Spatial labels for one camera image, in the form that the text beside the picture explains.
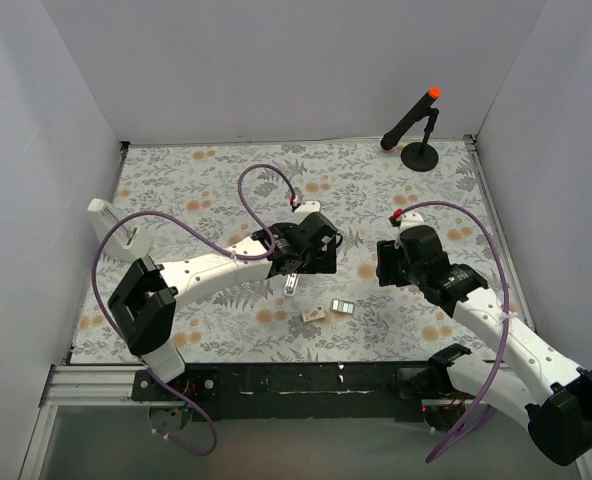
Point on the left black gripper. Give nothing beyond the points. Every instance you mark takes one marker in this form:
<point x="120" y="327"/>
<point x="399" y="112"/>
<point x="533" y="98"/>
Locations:
<point x="293" y="267"/>

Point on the black microphone orange tip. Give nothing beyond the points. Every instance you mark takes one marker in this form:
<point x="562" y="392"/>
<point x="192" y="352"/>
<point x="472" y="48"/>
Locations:
<point x="419" y="111"/>

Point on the floral table mat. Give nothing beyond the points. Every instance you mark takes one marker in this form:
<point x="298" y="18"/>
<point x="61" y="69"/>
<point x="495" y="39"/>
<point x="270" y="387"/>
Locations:
<point x="198" y="196"/>

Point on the white metronome device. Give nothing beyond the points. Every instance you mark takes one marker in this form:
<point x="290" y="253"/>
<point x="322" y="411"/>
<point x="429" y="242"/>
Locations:
<point x="127" y="243"/>

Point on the light blue stapler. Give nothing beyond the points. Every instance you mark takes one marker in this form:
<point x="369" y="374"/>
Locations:
<point x="291" y="284"/>

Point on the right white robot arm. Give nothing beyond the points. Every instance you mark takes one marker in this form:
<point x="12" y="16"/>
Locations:
<point x="541" y="389"/>

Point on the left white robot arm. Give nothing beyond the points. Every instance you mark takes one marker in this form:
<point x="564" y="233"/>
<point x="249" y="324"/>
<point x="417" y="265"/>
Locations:
<point x="147" y="298"/>

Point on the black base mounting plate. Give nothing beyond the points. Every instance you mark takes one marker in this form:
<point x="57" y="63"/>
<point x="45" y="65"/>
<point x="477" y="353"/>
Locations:
<point x="297" y="390"/>

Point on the black microphone stand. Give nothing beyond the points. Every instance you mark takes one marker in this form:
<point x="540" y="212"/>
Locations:
<point x="421" y="156"/>

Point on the staple box sleeve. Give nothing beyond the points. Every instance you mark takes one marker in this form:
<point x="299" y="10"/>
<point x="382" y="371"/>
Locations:
<point x="313" y="314"/>

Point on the staple tray with staples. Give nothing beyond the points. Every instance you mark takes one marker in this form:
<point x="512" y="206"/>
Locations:
<point x="342" y="307"/>

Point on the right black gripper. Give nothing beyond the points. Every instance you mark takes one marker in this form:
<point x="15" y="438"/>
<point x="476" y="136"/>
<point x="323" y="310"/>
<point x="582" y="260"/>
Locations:
<point x="386" y="262"/>

